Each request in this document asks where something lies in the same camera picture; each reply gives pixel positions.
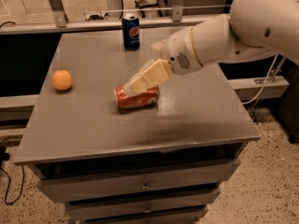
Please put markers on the metal railing frame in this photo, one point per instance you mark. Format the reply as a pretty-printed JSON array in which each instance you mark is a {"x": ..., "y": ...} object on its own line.
[{"x": 61, "y": 16}]

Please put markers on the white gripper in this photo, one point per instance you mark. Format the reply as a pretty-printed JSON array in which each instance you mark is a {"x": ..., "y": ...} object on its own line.
[{"x": 177, "y": 52}]

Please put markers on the blue pepsi can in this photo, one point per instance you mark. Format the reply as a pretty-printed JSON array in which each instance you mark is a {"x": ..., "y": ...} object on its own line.
[{"x": 130, "y": 31}]

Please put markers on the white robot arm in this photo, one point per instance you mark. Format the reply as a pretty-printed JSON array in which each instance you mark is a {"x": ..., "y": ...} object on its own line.
[{"x": 251, "y": 28}]

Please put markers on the grey drawer cabinet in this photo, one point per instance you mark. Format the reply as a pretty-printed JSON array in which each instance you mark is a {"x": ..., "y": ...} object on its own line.
[{"x": 161, "y": 164}]

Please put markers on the orange-red coke can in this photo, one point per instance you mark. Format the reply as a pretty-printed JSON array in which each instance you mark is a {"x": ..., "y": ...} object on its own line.
[{"x": 123, "y": 101}]

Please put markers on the orange fruit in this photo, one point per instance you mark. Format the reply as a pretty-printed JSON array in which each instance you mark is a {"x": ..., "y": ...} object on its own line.
[{"x": 62, "y": 80}]

